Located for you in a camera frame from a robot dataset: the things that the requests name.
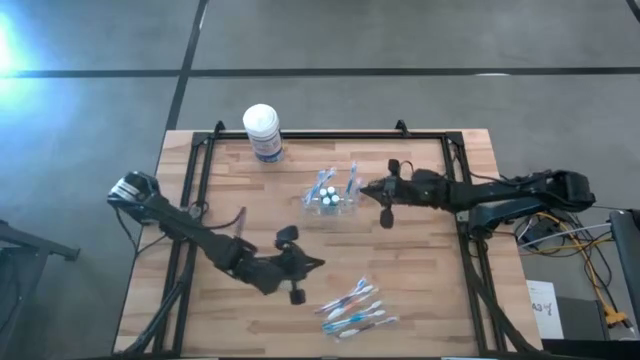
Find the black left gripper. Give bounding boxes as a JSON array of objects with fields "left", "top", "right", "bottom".
[{"left": 227, "top": 224, "right": 326, "bottom": 306}]

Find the purple white toothbrush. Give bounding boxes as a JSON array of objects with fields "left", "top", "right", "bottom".
[
  {"left": 313, "top": 276, "right": 375, "bottom": 315},
  {"left": 333, "top": 316, "right": 400, "bottom": 342}
]

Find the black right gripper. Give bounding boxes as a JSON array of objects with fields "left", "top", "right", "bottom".
[{"left": 359, "top": 158, "right": 451, "bottom": 230}]

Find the yellow floor cable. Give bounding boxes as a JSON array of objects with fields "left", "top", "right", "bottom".
[{"left": 529, "top": 209, "right": 629, "bottom": 329}]

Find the white wipes canister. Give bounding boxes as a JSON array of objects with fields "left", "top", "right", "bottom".
[{"left": 242, "top": 103, "right": 286, "bottom": 164}]

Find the grey floor cable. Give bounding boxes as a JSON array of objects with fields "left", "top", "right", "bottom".
[{"left": 519, "top": 222, "right": 614, "bottom": 250}]

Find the black power adapter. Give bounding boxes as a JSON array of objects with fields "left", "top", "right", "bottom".
[{"left": 517, "top": 214, "right": 556, "bottom": 246}]

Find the orange white toothbrush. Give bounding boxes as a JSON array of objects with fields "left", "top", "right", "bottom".
[{"left": 327, "top": 287, "right": 380, "bottom": 321}]

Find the white paper sheet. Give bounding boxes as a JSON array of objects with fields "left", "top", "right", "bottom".
[{"left": 525, "top": 279, "right": 565, "bottom": 341}]

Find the clear acrylic organizer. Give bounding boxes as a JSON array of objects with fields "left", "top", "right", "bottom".
[{"left": 299, "top": 185, "right": 362, "bottom": 217}]

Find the dark grey floor box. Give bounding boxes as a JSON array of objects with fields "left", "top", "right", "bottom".
[{"left": 542, "top": 297, "right": 640, "bottom": 360}]

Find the black aluminium rig frame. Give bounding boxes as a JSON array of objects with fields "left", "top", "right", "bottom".
[{"left": 113, "top": 119, "right": 546, "bottom": 360}]

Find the black floor stand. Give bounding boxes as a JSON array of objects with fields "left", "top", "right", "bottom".
[{"left": 0, "top": 218, "right": 81, "bottom": 360}]

